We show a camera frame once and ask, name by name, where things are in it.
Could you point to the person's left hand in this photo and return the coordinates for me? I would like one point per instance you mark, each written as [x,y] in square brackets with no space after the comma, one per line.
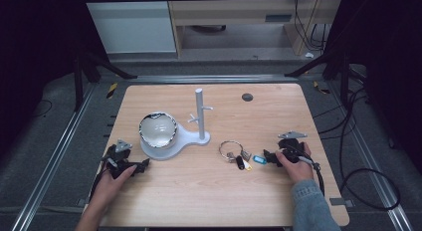
[111,187]

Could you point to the shiny silver metal bowl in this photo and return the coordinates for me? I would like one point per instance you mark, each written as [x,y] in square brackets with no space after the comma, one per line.
[158,129]

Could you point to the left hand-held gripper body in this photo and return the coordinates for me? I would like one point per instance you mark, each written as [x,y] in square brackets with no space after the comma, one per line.
[118,157]

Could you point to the black metal stand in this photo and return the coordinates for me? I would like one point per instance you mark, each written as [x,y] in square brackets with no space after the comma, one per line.
[335,66]
[79,75]

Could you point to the white key stand with pegs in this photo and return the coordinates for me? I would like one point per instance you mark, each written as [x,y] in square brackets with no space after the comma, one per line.
[201,124]

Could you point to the white plug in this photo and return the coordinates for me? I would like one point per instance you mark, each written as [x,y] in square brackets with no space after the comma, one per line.
[309,54]

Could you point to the white cabinet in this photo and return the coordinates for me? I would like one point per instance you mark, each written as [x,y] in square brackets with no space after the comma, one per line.
[132,27]

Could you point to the aluminium floor rail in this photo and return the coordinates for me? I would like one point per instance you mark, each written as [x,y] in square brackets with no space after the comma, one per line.
[212,79]
[49,164]
[371,164]

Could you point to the yellow black tape strip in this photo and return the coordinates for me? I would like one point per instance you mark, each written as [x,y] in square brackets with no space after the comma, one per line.
[320,88]
[111,90]

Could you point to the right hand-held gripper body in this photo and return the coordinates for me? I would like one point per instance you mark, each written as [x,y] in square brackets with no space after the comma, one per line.
[292,148]

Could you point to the grey round table grommet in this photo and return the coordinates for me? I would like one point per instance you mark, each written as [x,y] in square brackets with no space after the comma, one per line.
[247,97]

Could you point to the grey table bracket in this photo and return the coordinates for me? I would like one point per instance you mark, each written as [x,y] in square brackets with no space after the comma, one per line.
[341,202]

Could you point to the person's right hand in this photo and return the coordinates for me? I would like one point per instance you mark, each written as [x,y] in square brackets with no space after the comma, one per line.
[297,169]

